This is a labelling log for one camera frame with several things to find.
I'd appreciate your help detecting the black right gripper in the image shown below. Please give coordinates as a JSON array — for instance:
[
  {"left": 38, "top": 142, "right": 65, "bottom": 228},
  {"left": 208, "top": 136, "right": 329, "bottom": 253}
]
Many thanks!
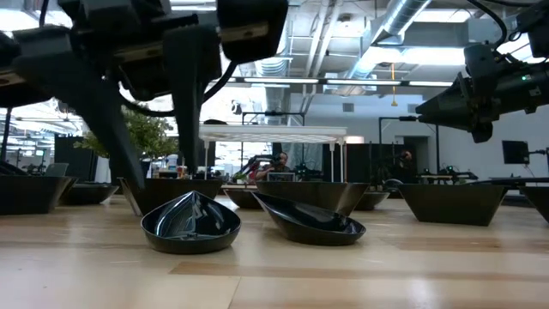
[{"left": 415, "top": 72, "right": 527, "bottom": 144}]

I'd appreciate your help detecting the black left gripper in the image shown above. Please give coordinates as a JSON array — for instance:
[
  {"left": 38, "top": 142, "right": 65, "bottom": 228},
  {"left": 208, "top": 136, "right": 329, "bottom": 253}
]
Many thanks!
[{"left": 0, "top": 0, "right": 288, "bottom": 190}]

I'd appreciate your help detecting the black square wavy mini plate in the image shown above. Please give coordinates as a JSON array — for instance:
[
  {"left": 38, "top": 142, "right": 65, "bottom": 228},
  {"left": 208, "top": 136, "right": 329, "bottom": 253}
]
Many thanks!
[
  {"left": 516, "top": 185, "right": 549, "bottom": 224},
  {"left": 118, "top": 177, "right": 225, "bottom": 218},
  {"left": 396, "top": 183, "right": 511, "bottom": 227},
  {"left": 255, "top": 179, "right": 371, "bottom": 218},
  {"left": 0, "top": 175, "right": 80, "bottom": 215}
]

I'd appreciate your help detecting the green plant in black pot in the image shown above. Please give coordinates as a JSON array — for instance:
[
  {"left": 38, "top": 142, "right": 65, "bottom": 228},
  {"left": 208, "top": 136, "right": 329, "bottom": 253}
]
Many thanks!
[{"left": 73, "top": 102, "right": 180, "bottom": 181}]

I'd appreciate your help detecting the black monitor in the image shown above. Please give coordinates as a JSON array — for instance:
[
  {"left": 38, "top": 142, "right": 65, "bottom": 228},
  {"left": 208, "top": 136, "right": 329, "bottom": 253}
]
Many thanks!
[{"left": 501, "top": 140, "right": 531, "bottom": 166}]

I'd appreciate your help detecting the person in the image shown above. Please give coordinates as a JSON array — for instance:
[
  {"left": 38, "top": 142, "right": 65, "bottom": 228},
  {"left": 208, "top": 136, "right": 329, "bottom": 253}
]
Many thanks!
[
  {"left": 252, "top": 150, "right": 293, "bottom": 181},
  {"left": 392, "top": 148, "right": 419, "bottom": 184}
]

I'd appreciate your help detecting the long ceiling light strip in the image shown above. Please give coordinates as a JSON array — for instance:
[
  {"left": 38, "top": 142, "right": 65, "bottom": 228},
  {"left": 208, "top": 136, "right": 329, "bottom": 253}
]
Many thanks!
[{"left": 209, "top": 76, "right": 455, "bottom": 88}]

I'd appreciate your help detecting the small grey laptop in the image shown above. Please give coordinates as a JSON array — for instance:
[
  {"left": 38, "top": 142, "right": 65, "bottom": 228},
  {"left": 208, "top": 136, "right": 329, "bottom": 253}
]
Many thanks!
[{"left": 266, "top": 171, "right": 297, "bottom": 182}]

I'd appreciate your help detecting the black stand frame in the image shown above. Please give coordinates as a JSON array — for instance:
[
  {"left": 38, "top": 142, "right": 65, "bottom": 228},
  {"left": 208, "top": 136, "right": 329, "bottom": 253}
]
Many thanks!
[
  {"left": 377, "top": 114, "right": 442, "bottom": 175},
  {"left": 240, "top": 110, "right": 306, "bottom": 173}
]

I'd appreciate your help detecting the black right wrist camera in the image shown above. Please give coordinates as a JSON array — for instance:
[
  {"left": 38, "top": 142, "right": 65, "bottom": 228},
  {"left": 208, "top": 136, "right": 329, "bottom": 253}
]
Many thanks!
[{"left": 464, "top": 41, "right": 504, "bottom": 86}]

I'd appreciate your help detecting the yellow hanging cord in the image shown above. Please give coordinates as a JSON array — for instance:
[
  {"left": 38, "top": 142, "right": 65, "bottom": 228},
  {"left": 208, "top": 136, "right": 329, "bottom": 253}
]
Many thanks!
[{"left": 389, "top": 62, "right": 399, "bottom": 107}]

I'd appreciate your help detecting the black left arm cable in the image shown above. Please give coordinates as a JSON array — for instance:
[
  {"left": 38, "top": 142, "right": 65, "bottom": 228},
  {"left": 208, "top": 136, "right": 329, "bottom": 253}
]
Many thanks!
[{"left": 118, "top": 59, "right": 239, "bottom": 118}]

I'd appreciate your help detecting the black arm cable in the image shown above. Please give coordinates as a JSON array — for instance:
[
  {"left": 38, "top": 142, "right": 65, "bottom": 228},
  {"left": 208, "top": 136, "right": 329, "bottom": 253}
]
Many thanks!
[
  {"left": 118, "top": 59, "right": 239, "bottom": 118},
  {"left": 466, "top": 0, "right": 510, "bottom": 46}
]

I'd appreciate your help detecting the black aluminium table frame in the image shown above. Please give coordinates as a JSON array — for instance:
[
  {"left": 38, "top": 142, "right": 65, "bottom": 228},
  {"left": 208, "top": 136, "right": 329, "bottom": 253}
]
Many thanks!
[{"left": 469, "top": 175, "right": 549, "bottom": 188}]

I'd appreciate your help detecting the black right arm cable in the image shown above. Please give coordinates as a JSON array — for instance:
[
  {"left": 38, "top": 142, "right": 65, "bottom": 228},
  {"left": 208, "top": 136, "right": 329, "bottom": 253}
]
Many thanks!
[{"left": 466, "top": 0, "right": 510, "bottom": 46}]

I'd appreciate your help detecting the smooth silver air duct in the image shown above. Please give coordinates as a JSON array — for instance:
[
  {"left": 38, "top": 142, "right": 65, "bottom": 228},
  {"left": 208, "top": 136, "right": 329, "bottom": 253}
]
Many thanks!
[{"left": 342, "top": 0, "right": 432, "bottom": 81}]

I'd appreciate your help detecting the white lattice wire rack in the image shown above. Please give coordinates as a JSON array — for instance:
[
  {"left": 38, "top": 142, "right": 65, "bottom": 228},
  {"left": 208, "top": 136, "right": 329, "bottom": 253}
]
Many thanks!
[{"left": 197, "top": 124, "right": 349, "bottom": 184}]

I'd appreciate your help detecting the ribbed silver air duct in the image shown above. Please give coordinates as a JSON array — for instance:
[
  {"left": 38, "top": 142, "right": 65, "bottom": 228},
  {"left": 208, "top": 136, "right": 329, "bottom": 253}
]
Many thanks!
[{"left": 252, "top": 55, "right": 293, "bottom": 78}]

